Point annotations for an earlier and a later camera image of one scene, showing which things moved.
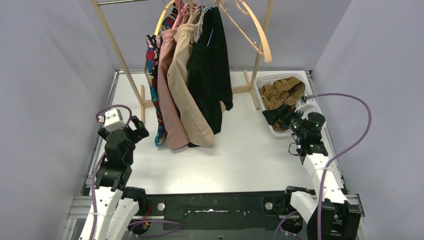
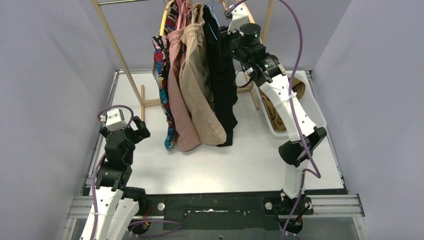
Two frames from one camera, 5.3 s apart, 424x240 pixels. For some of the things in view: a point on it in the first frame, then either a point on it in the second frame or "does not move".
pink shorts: (175, 134) → (186, 133)
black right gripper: (285, 112) → (224, 39)
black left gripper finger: (139, 124) does not move
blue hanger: (201, 14) → (213, 4)
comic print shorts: (151, 67) → (160, 71)
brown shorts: (282, 92) does not move
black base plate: (231, 211) does not move
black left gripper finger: (142, 132) does not move
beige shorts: (198, 128) → (195, 80)
